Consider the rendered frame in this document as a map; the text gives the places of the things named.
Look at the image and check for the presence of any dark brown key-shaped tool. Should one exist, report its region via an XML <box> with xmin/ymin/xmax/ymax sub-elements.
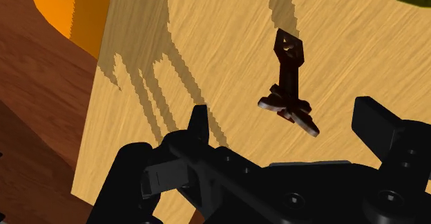
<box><xmin>257</xmin><ymin>28</ymin><xmax>320</xmax><ymax>138</ymax></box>

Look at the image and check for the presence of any orange round thing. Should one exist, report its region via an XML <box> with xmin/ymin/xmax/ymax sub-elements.
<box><xmin>27</xmin><ymin>0</ymin><xmax>115</xmax><ymax>60</ymax></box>

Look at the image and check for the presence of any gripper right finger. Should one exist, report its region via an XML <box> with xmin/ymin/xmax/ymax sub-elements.
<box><xmin>351</xmin><ymin>95</ymin><xmax>431</xmax><ymax>194</ymax></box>

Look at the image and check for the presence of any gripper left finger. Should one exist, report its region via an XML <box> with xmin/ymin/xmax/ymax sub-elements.
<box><xmin>86</xmin><ymin>104</ymin><xmax>262</xmax><ymax>224</ymax></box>

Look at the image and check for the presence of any light wooden table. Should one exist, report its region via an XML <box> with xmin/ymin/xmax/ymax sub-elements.
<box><xmin>70</xmin><ymin>0</ymin><xmax>431</xmax><ymax>224</ymax></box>

